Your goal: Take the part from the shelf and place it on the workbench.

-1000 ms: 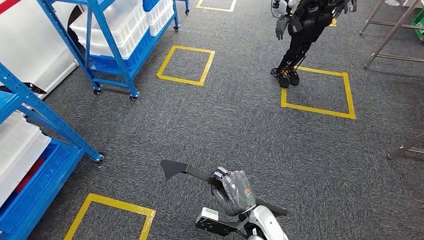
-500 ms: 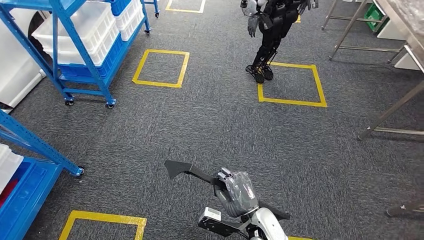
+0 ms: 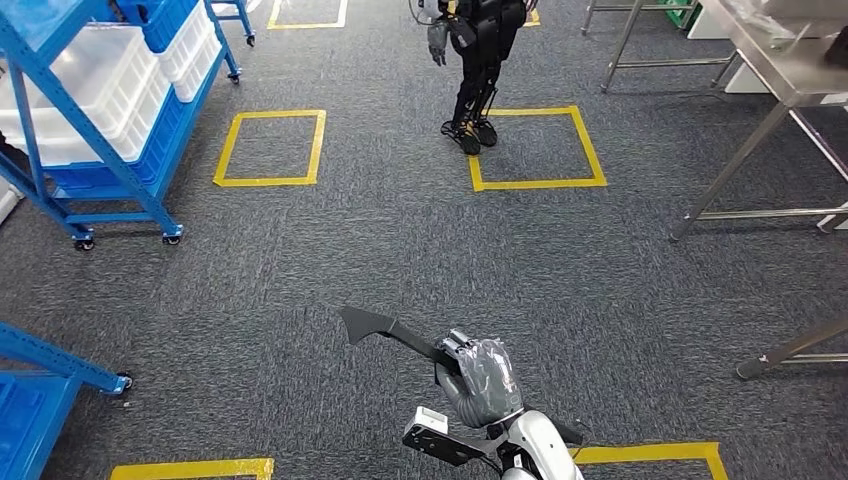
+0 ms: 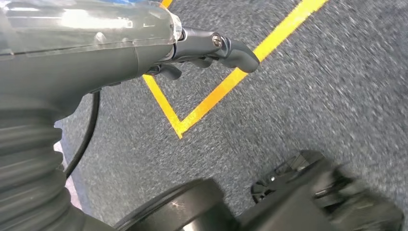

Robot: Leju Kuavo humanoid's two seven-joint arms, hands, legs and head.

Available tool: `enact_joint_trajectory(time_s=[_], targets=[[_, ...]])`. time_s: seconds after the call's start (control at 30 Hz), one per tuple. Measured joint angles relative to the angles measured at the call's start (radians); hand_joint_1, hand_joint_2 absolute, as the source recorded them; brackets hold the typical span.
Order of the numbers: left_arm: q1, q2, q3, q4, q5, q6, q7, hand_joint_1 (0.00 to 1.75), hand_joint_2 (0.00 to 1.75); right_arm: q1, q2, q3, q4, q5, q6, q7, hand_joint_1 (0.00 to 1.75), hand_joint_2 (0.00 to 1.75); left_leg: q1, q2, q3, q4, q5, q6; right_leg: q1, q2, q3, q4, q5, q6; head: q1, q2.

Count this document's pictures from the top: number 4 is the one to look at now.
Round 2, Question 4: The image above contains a yellow floor tape square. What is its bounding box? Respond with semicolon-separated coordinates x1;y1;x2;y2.
142;0;329;140

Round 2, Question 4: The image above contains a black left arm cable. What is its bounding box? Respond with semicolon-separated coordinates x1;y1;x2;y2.
64;90;101;179

